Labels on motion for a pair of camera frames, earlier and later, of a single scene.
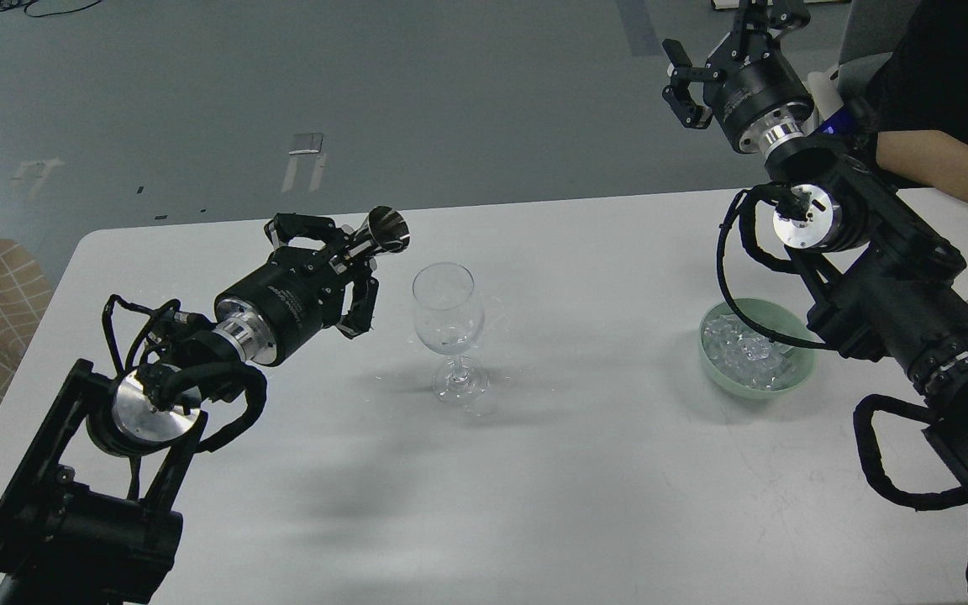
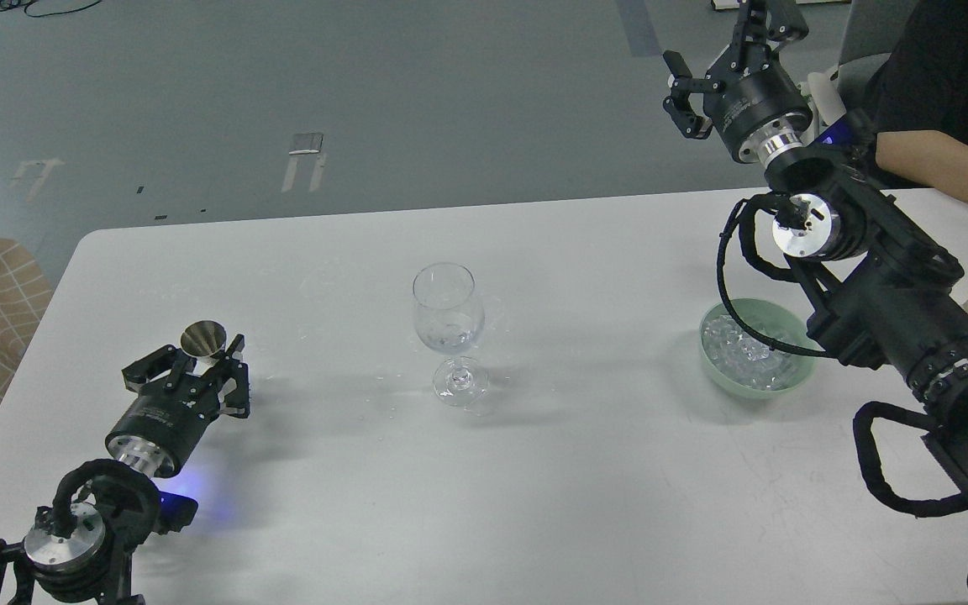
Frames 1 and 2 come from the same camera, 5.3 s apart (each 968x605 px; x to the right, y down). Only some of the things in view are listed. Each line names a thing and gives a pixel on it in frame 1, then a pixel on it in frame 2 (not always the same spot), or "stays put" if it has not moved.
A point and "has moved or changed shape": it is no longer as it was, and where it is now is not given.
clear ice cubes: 744,356 stays put
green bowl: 748,363 stays put
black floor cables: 13,3 stays put
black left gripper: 296,291 to 165,421
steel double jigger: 386,228 has moved or changed shape
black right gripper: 758,100 stays put
